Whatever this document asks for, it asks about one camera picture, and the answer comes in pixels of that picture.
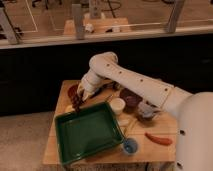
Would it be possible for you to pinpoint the grey toy on stand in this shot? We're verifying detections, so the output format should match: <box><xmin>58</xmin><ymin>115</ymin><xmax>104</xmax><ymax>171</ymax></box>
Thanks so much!
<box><xmin>137</xmin><ymin>102</ymin><xmax>160</xmax><ymax>120</ymax></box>

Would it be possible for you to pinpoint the purple bowl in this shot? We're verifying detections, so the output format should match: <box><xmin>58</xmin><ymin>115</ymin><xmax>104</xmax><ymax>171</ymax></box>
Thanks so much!
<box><xmin>119</xmin><ymin>88</ymin><xmax>143</xmax><ymax>108</ymax></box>

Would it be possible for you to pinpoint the green plastic tray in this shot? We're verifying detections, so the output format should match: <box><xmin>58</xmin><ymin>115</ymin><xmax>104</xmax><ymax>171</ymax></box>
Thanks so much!
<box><xmin>55</xmin><ymin>102</ymin><xmax>124</xmax><ymax>165</ymax></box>

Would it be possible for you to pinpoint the background wooden table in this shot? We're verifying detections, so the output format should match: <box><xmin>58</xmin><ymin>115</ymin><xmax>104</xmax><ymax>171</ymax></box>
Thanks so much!
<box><xmin>64</xmin><ymin>18</ymin><xmax>131</xmax><ymax>35</ymax></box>

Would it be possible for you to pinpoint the green handled utensil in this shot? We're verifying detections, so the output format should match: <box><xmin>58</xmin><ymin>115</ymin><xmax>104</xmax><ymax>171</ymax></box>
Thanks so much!
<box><xmin>104</xmin><ymin>95</ymin><xmax>113</xmax><ymax>102</ymax></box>

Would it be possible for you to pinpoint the wooden spoon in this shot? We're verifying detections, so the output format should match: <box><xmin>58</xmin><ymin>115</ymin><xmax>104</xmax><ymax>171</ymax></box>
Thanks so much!
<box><xmin>124</xmin><ymin>119</ymin><xmax>137</xmax><ymax>138</ymax></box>

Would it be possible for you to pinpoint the yellow round fruit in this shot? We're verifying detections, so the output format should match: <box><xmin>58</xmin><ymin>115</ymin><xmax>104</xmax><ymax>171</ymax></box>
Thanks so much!
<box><xmin>65</xmin><ymin>105</ymin><xmax>75</xmax><ymax>113</ymax></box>

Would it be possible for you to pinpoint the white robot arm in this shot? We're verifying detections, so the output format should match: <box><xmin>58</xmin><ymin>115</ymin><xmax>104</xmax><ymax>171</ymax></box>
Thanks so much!
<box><xmin>77</xmin><ymin>52</ymin><xmax>213</xmax><ymax>171</ymax></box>

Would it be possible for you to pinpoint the blue cup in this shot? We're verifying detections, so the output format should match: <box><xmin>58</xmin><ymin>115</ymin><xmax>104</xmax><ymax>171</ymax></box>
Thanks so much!
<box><xmin>122</xmin><ymin>138</ymin><xmax>138</xmax><ymax>155</ymax></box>

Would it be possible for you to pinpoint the white cup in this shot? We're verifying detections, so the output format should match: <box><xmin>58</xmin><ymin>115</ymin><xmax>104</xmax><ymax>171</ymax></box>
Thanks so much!
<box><xmin>110</xmin><ymin>98</ymin><xmax>126</xmax><ymax>115</ymax></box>

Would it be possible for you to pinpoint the orange carrot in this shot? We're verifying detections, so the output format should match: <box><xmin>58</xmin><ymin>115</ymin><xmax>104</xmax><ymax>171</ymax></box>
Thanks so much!
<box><xmin>145</xmin><ymin>132</ymin><xmax>173</xmax><ymax>146</ymax></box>

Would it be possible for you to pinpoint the dark purple grape bunch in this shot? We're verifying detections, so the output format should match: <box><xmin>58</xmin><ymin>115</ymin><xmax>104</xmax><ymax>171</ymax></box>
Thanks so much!
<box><xmin>72</xmin><ymin>94</ymin><xmax>83</xmax><ymax>112</ymax></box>

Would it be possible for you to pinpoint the red bowl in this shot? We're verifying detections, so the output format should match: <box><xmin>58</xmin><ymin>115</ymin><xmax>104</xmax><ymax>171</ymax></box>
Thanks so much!
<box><xmin>67</xmin><ymin>84</ymin><xmax>79</xmax><ymax>100</ymax></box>

